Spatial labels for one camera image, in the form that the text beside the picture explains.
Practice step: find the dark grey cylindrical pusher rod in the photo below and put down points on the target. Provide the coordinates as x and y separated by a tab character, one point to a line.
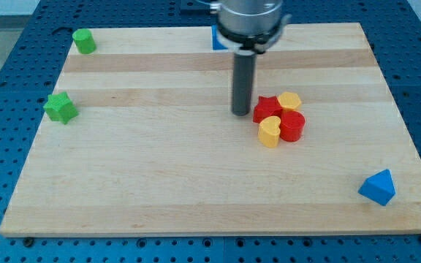
242	83

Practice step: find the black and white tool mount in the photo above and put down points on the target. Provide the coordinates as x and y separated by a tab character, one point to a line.
252	44

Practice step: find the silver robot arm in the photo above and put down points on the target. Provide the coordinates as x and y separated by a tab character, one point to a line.
247	28

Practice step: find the blue triangle block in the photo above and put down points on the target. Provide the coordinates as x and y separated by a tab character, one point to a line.
379	188

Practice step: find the blue cube block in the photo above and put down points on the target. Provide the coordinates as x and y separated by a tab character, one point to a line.
216	45

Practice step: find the red star block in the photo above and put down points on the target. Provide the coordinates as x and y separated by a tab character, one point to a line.
266	107

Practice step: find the yellow hexagon block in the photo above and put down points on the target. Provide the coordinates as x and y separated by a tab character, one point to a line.
289	101

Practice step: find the yellow heart block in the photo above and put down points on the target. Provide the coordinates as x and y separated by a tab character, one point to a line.
269	131

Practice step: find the red cylinder block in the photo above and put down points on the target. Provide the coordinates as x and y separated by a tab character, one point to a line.
292	125

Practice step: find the wooden board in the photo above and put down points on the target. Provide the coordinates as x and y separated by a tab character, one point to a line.
156	151

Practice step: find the green cylinder block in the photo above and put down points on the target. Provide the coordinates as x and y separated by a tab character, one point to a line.
84	41

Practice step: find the green star block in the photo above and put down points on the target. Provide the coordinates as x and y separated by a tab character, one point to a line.
60	107

